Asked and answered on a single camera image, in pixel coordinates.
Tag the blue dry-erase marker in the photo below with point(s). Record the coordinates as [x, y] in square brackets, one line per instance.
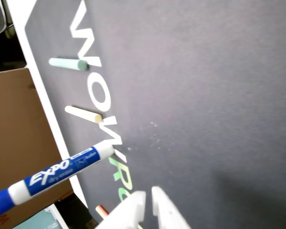
[50, 171]

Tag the brown cardboard box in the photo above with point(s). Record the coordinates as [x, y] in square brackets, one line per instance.
[19, 119]

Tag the orange chalk stick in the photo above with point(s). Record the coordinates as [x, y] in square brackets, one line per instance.
[101, 210]

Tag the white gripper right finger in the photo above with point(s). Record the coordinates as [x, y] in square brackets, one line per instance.
[166, 212]

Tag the yellow chalk stick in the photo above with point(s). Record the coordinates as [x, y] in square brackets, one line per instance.
[83, 114]

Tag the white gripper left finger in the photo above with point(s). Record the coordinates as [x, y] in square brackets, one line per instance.
[128, 210]

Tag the teal and white box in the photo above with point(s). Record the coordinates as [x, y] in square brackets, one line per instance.
[38, 221]

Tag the grey mat with WOWROBO print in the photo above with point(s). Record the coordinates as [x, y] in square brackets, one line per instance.
[193, 95]

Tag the green chalk stick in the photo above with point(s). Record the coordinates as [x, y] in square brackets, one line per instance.
[69, 63]

